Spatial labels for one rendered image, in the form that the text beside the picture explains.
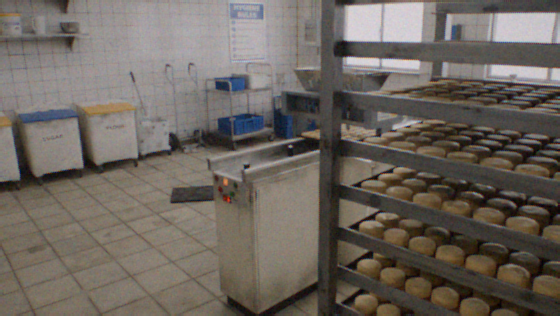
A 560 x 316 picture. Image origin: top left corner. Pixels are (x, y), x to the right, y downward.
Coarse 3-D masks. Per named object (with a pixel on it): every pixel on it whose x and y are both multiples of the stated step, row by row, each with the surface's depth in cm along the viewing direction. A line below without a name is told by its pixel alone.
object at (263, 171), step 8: (312, 152) 245; (280, 160) 229; (288, 160) 231; (296, 160) 235; (304, 160) 239; (312, 160) 244; (256, 168) 216; (264, 168) 219; (272, 168) 224; (280, 168) 228; (288, 168) 232; (296, 168) 236; (248, 176) 213; (256, 176) 217; (264, 176) 221
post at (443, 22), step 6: (438, 18) 108; (444, 18) 107; (450, 18) 108; (438, 24) 108; (444, 24) 107; (450, 24) 109; (438, 30) 109; (444, 30) 108; (450, 30) 109; (438, 36) 109; (444, 36) 108; (438, 66) 111; (444, 66) 111; (432, 72) 112; (438, 72) 111; (444, 72) 112
